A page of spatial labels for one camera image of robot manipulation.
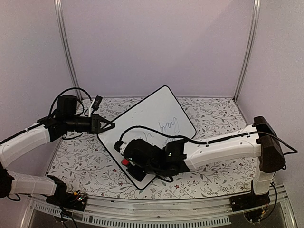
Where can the aluminium frame post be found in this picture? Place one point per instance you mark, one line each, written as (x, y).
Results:
(65, 43)
(249, 47)

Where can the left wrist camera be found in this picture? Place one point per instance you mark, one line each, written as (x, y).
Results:
(94, 106)

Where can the front aluminium rail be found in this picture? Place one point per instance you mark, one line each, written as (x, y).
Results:
(186, 213)

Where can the red whiteboard eraser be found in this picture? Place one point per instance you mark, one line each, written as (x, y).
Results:
(125, 162)

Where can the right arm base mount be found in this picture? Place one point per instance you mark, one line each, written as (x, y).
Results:
(248, 201)

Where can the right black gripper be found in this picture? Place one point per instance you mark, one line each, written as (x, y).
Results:
(138, 175)

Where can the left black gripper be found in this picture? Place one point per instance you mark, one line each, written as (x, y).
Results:
(95, 124)

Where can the white whiteboard with black frame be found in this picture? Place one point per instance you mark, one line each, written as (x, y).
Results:
(160, 111)

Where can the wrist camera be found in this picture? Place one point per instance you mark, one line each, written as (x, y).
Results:
(94, 106)
(119, 146)

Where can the left aluminium frame post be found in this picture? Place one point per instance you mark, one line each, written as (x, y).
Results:
(65, 43)

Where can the right aluminium frame post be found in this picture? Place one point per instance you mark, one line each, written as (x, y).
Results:
(249, 47)

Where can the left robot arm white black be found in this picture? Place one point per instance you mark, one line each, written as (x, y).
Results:
(61, 119)

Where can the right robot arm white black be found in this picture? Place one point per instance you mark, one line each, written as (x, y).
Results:
(183, 154)

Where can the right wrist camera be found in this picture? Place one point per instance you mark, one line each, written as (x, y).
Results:
(119, 146)

